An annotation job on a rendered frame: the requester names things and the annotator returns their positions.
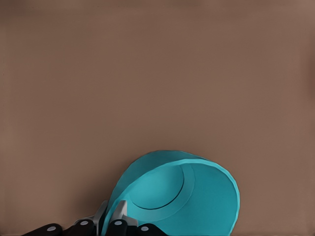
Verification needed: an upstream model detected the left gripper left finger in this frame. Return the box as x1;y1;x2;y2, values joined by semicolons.
19;199;109;236

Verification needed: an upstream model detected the blue bowl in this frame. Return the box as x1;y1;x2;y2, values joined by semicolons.
99;149;241;236

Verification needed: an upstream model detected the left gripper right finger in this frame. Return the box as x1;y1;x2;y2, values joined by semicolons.
104;200;170;236

